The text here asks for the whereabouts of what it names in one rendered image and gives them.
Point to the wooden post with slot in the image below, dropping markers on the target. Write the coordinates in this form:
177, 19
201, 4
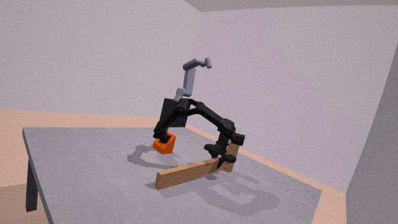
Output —
232, 149

